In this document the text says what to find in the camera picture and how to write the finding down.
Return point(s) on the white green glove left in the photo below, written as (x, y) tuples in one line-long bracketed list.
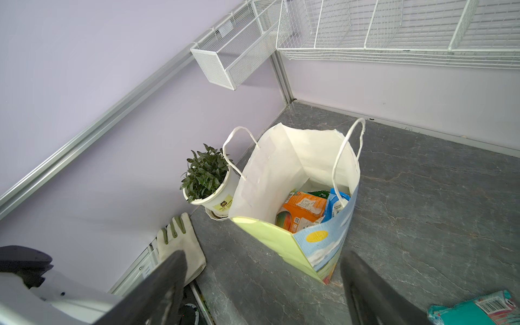
[(179, 235)]

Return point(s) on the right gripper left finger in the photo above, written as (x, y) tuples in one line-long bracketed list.
[(157, 299)]

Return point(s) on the white mesh box basket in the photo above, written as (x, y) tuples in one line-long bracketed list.
[(242, 41)]

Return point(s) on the green candy bag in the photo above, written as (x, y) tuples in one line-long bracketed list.
[(320, 193)]

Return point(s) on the white wire shelf basket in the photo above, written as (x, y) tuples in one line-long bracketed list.
[(466, 34)]

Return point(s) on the teal candy bag right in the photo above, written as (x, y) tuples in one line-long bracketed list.
[(497, 308)]

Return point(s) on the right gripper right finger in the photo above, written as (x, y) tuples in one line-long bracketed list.
[(371, 300)]

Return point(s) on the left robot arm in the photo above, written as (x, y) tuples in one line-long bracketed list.
[(32, 292)]

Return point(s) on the blue snack packet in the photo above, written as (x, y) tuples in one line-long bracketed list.
[(335, 204)]

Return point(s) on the orange candy bag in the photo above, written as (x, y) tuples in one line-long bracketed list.
[(300, 211)]

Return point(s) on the white paper bag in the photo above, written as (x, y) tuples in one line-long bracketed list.
[(286, 160)]

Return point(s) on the potted green plant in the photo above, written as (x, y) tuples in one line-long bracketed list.
[(210, 181)]

